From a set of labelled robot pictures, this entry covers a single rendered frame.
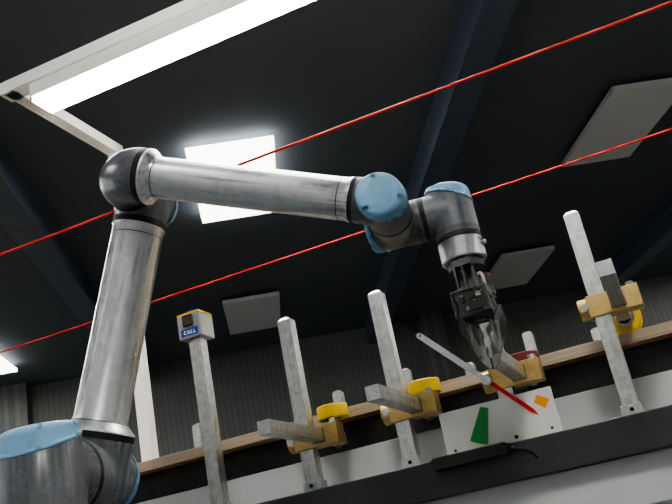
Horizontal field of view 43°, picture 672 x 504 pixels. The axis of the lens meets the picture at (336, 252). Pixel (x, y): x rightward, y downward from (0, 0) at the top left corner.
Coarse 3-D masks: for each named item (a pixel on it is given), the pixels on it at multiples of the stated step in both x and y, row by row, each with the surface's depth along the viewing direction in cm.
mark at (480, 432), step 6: (480, 408) 189; (486, 408) 189; (480, 414) 189; (486, 414) 188; (480, 420) 188; (486, 420) 188; (474, 426) 189; (480, 426) 188; (486, 426) 188; (474, 432) 188; (480, 432) 188; (486, 432) 187; (474, 438) 188; (480, 438) 187; (486, 438) 187
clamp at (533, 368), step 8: (528, 360) 188; (536, 360) 187; (528, 368) 187; (536, 368) 187; (496, 376) 190; (504, 376) 189; (528, 376) 187; (536, 376) 186; (544, 376) 189; (504, 384) 189; (512, 384) 188; (520, 384) 188; (528, 384) 190; (488, 392) 191; (496, 392) 192
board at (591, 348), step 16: (624, 336) 198; (640, 336) 196; (656, 336) 195; (560, 352) 202; (576, 352) 201; (592, 352) 199; (544, 368) 205; (448, 384) 210; (464, 384) 209; (480, 384) 209; (352, 416) 218; (368, 416) 222; (256, 432) 227; (224, 448) 229; (240, 448) 231; (144, 464) 237; (160, 464) 235; (176, 464) 236
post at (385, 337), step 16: (384, 304) 206; (384, 320) 204; (384, 336) 203; (384, 352) 202; (384, 368) 201; (400, 368) 202; (400, 384) 198; (400, 432) 195; (400, 448) 195; (416, 448) 194
